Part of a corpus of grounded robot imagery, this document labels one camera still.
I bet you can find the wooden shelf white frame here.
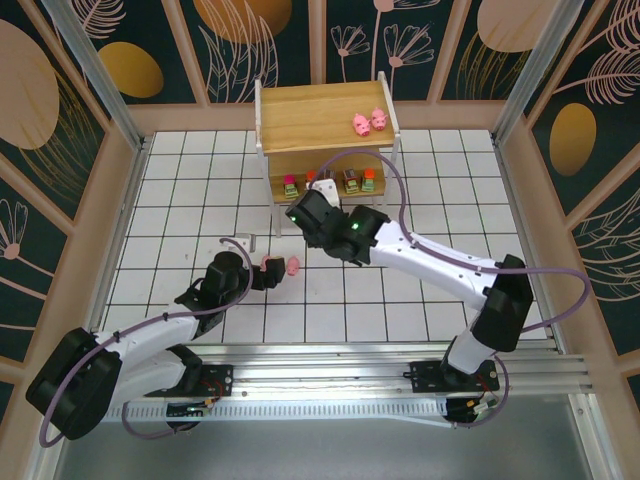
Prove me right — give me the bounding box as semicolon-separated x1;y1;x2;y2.
253;71;403;240

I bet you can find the aluminium frame post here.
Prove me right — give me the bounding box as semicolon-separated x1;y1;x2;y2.
491;0;574;146
42;0;149;151

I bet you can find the frosted grey panel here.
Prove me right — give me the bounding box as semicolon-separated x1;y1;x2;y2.
27;392;619;480

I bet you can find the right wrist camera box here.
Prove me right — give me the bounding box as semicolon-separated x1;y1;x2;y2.
305;177;342;206

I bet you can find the white slotted cable duct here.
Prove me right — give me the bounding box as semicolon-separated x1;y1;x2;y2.
72;397;454;429

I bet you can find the aluminium table edge strip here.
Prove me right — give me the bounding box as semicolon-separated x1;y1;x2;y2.
77;142;150;364
492;139;569;354

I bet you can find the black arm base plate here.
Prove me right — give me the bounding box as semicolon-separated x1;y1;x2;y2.
408;359;501;394
143;363;235;399

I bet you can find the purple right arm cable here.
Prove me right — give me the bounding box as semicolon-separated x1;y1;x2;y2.
312;148;591;431

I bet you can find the aluminium mounting rail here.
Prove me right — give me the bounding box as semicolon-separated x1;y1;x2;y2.
49;341;596;401

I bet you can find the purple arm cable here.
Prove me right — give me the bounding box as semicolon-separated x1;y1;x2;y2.
312;148;591;431
38;237;253;447

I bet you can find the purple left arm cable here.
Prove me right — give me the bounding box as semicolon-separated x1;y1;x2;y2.
38;237;253;447

